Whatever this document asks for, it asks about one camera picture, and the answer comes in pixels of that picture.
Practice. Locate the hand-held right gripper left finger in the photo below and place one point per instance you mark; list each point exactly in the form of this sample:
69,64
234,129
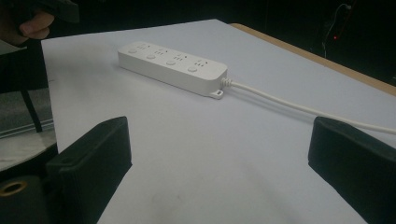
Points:
93,158

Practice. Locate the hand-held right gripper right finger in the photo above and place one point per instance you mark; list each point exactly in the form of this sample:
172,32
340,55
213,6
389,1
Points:
355,161

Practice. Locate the white power strip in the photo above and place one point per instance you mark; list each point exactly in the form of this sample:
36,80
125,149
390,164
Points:
174,67

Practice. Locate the white table sheet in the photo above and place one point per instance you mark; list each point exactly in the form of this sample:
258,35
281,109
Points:
218,140

